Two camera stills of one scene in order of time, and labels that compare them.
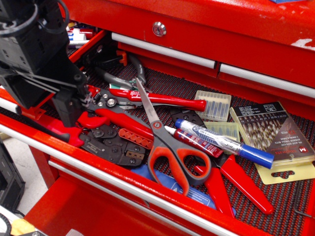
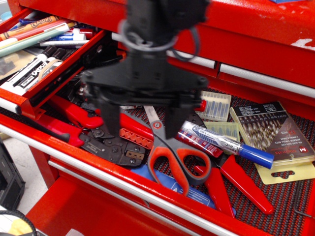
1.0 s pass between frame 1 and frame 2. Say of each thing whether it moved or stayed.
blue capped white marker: stayed
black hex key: stayed
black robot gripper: moved
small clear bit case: stayed
